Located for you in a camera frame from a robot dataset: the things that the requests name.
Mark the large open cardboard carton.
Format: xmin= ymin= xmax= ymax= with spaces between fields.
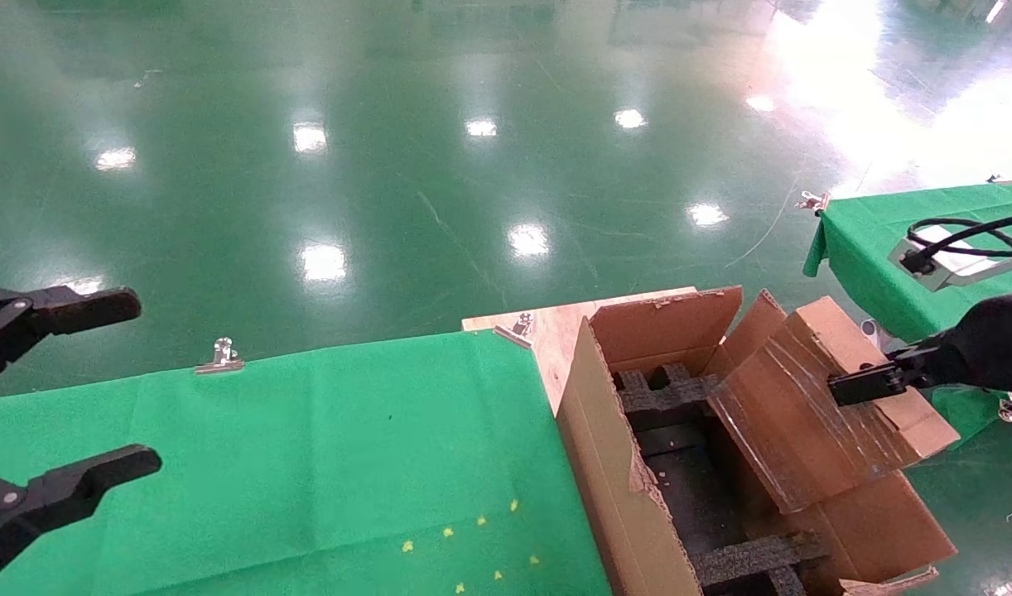
xmin=556 ymin=286 xmax=958 ymax=596

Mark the black foam insert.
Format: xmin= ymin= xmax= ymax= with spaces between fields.
xmin=690 ymin=530 xmax=830 ymax=596
xmin=614 ymin=363 xmax=726 ymax=431

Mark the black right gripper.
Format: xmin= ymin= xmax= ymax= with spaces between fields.
xmin=827 ymin=288 xmax=1012 ymax=408

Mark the cardboard box with hole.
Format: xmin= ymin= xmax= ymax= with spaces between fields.
xmin=707 ymin=296 xmax=962 ymax=516

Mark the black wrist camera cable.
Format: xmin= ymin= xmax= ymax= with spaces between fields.
xmin=902 ymin=214 xmax=1012 ymax=274

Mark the plywood board under carton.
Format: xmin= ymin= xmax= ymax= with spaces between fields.
xmin=462 ymin=287 xmax=697 ymax=415

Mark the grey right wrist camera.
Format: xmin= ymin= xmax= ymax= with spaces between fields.
xmin=889 ymin=223 xmax=1012 ymax=292

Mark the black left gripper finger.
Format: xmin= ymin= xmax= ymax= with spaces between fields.
xmin=0 ymin=286 xmax=142 ymax=390
xmin=0 ymin=444 xmax=163 ymax=580

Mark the green tablecloth with yellow marks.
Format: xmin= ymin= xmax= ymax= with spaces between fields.
xmin=0 ymin=329 xmax=614 ymax=596

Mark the green tablecloth of neighbour table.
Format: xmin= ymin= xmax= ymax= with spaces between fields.
xmin=802 ymin=178 xmax=1012 ymax=452

